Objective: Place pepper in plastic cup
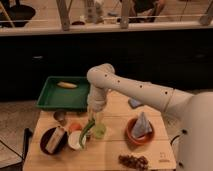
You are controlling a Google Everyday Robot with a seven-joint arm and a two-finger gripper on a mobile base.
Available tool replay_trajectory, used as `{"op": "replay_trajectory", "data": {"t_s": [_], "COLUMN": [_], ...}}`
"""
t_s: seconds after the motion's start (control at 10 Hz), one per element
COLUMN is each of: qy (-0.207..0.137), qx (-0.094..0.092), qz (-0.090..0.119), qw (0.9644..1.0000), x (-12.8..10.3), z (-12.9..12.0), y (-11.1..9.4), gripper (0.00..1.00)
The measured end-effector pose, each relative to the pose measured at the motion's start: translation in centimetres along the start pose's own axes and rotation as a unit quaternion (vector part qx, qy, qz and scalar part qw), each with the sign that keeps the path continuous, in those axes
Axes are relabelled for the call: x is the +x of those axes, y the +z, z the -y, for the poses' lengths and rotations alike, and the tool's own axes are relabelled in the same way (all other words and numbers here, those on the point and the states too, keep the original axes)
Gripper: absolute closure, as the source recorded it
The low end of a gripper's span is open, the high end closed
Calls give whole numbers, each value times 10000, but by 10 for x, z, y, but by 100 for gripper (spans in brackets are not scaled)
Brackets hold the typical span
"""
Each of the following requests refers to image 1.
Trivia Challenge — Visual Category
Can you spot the orange fruit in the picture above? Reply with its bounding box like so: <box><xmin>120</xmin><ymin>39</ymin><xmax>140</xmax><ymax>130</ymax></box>
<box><xmin>69</xmin><ymin>122</ymin><xmax>82</xmax><ymax>132</ymax></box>

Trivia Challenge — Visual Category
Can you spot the sandwich block on plate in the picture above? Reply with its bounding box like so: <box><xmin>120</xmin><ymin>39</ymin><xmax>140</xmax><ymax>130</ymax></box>
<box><xmin>45</xmin><ymin>127</ymin><xmax>65</xmax><ymax>154</ymax></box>

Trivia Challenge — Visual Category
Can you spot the green plastic tray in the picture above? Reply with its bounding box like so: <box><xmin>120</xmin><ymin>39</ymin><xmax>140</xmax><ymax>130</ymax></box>
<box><xmin>37</xmin><ymin>76</ymin><xmax>90</xmax><ymax>112</ymax></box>

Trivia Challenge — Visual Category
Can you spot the yellow banana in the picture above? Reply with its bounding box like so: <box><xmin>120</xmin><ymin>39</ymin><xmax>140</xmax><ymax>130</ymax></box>
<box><xmin>57</xmin><ymin>82</ymin><xmax>77</xmax><ymax>89</ymax></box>

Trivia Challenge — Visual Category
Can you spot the blue sponge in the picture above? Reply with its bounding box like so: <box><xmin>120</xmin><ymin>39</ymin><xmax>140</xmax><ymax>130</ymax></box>
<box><xmin>128</xmin><ymin>98</ymin><xmax>142</xmax><ymax>109</ymax></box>

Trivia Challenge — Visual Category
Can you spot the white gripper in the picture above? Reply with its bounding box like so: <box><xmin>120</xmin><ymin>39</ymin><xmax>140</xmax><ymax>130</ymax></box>
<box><xmin>87</xmin><ymin>86</ymin><xmax>108</xmax><ymax>124</ymax></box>

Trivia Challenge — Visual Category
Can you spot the green pepper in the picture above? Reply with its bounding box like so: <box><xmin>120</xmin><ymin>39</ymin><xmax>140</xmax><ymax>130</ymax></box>
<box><xmin>79</xmin><ymin>118</ymin><xmax>95</xmax><ymax>148</ymax></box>

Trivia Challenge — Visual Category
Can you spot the small metal cup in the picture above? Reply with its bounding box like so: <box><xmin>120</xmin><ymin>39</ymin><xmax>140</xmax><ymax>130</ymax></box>
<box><xmin>53</xmin><ymin>110</ymin><xmax>66</xmax><ymax>122</ymax></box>

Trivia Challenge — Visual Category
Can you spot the grey blue cloth bag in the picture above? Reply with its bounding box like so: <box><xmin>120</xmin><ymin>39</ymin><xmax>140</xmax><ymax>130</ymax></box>
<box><xmin>131</xmin><ymin>112</ymin><xmax>152</xmax><ymax>139</ymax></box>

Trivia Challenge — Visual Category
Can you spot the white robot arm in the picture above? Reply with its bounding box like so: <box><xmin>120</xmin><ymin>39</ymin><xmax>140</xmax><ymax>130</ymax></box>
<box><xmin>87</xmin><ymin>63</ymin><xmax>213</xmax><ymax>171</ymax></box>

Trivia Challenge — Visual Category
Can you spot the bunch of dark grapes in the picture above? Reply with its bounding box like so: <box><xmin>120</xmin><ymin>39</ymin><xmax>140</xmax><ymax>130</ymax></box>
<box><xmin>118</xmin><ymin>155</ymin><xmax>148</xmax><ymax>171</ymax></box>

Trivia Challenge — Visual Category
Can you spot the dark round plate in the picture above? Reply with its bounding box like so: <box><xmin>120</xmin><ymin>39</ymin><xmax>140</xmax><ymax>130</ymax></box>
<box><xmin>40</xmin><ymin>127</ymin><xmax>68</xmax><ymax>155</ymax></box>

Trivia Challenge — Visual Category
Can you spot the orange clay bowl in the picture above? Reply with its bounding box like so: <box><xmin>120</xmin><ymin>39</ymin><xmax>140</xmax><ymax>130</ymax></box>
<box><xmin>125</xmin><ymin>118</ymin><xmax>155</xmax><ymax>146</ymax></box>

